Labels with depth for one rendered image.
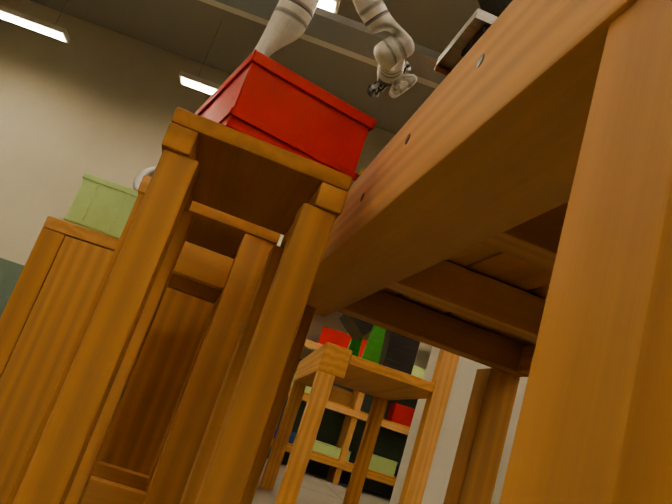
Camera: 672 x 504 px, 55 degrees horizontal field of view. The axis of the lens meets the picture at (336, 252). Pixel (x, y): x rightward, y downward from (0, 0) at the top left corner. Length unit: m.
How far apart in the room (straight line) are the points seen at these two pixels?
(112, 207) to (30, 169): 7.02
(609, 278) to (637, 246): 0.02
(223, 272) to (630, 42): 1.12
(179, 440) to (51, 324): 0.68
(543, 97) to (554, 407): 0.28
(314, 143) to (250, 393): 0.37
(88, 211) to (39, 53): 7.72
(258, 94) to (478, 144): 0.40
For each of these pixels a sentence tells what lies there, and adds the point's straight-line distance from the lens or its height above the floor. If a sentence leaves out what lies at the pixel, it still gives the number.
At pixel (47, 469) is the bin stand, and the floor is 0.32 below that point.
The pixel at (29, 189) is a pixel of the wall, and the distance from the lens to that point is 8.97.
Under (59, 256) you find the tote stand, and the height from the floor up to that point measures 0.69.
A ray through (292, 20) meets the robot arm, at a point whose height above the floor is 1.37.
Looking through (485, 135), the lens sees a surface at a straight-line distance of 0.62.
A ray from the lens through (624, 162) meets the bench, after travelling 0.38.
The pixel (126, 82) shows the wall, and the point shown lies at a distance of 9.31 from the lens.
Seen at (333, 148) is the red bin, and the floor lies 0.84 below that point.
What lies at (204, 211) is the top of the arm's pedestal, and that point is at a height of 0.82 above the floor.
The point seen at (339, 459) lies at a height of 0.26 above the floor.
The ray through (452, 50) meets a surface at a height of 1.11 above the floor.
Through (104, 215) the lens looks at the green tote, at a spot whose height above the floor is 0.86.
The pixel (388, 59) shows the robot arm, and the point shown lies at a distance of 1.74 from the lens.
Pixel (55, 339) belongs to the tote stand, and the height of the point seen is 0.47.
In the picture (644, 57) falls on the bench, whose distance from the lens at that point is 0.41.
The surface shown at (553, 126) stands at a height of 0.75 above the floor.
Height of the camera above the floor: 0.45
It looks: 15 degrees up
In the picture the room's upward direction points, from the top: 18 degrees clockwise
